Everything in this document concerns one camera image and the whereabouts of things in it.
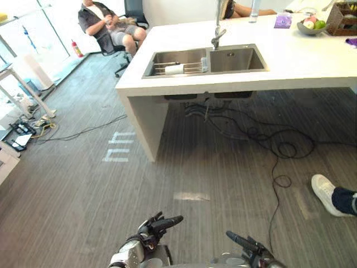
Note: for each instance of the purple carton box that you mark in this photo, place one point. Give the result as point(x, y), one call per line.
point(282, 21)

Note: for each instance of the person's foot in white shoe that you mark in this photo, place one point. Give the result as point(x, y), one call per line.
point(325, 192)

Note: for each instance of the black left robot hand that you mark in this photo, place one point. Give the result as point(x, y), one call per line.
point(152, 231)

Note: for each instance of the silver robot torso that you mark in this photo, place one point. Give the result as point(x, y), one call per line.
point(195, 263)

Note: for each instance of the white kitchen island counter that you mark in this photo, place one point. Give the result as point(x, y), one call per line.
point(293, 61)

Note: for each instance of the white table frame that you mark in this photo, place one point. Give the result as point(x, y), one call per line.
point(26, 92)

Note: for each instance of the red fire extinguisher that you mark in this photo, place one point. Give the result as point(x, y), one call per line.
point(77, 48)

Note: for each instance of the clear water bottle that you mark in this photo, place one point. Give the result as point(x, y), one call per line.
point(253, 12)

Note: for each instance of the stainless steel double sink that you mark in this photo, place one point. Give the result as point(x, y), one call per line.
point(237, 60)

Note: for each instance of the pink apple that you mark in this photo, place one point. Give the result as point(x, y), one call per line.
point(310, 19)

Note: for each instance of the purple cloth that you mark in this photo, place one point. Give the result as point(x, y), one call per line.
point(352, 42)

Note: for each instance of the brown wicker basket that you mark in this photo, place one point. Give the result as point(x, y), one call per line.
point(338, 26)

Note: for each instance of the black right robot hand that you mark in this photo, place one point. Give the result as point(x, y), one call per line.
point(256, 251)

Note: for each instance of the white cup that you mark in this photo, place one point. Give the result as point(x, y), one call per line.
point(174, 69)

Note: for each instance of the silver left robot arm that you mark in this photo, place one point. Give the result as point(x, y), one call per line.
point(129, 252)

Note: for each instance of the black office chair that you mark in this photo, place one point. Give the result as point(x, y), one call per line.
point(134, 11)

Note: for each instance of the white low cabinet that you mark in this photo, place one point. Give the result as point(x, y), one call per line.
point(8, 164)

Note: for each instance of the pale yellow apple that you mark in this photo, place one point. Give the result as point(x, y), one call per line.
point(308, 25)

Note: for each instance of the seated person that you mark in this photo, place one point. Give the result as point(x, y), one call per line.
point(111, 25)

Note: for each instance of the chrome sink faucet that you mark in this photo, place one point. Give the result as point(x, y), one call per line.
point(218, 28)

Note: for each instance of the metal sink drying rack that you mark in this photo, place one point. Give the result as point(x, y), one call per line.
point(192, 67)

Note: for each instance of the green apple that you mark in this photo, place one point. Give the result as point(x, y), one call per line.
point(320, 24)

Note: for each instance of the person behind counter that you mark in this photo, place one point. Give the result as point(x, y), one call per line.
point(242, 9)

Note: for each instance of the white cylindrical air purifier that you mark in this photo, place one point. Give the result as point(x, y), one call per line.
point(39, 72)

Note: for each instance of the grey fruit bowl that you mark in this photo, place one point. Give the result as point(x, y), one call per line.
point(306, 31)

